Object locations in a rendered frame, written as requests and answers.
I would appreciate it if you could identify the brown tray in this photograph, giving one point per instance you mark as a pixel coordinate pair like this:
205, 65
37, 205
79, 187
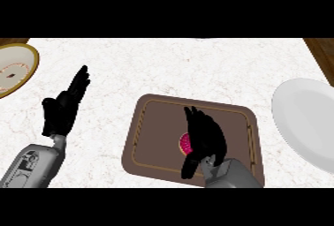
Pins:
161, 138

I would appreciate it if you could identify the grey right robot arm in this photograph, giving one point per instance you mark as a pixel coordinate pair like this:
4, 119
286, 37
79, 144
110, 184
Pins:
227, 173

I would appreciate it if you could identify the brown wooden corner piece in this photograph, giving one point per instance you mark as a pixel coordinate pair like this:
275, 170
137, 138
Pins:
11, 41

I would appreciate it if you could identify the brown wooden cabinet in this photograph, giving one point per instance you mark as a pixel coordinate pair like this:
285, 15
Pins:
322, 56

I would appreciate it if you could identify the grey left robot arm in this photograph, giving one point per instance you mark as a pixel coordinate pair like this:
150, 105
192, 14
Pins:
37, 166

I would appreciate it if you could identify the cream bowl with gold rim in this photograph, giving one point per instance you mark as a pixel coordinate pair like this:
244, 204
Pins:
13, 69

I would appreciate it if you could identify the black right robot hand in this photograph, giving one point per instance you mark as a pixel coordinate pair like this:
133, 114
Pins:
207, 135

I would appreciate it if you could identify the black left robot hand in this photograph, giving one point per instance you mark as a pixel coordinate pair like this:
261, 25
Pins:
62, 110

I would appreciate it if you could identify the white plate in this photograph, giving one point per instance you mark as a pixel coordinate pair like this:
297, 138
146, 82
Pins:
309, 123

